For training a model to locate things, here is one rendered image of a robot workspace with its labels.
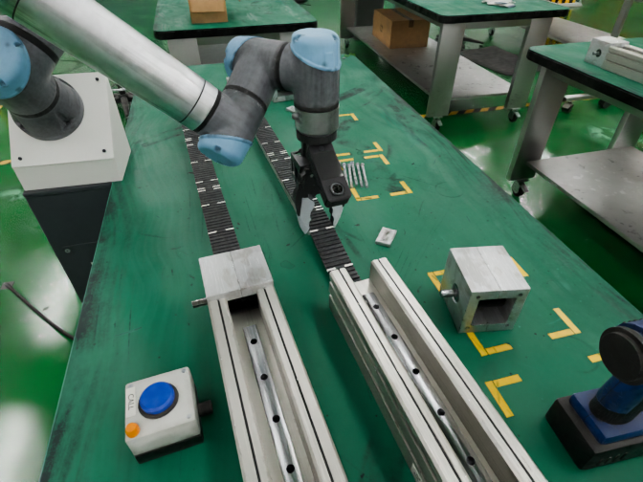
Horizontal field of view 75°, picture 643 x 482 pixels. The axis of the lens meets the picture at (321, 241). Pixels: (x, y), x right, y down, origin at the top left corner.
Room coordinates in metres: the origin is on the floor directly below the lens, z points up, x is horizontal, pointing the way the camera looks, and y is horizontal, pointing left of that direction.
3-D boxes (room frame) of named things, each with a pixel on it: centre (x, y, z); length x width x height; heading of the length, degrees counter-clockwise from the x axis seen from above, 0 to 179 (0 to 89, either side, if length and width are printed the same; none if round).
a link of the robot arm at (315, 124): (0.68, 0.01, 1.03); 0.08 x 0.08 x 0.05
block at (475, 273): (0.47, -0.25, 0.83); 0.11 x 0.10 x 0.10; 95
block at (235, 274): (0.47, 0.15, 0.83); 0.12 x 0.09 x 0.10; 110
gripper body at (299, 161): (0.69, 0.01, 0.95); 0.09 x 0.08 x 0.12; 20
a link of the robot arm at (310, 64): (0.68, 0.01, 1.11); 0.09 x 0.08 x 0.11; 64
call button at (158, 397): (0.27, 0.20, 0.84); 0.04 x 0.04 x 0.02
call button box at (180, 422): (0.27, 0.19, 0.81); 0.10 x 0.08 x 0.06; 110
